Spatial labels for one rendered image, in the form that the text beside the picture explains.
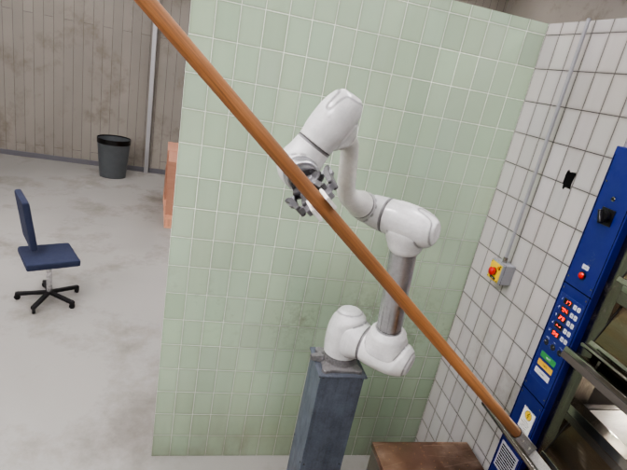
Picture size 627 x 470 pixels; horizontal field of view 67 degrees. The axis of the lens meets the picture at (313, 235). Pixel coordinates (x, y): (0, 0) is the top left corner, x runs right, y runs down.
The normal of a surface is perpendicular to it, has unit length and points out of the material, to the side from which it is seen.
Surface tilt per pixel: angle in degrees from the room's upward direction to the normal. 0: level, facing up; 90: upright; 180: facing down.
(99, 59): 90
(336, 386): 90
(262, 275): 90
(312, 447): 90
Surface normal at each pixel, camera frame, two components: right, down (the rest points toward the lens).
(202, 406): 0.18, 0.36
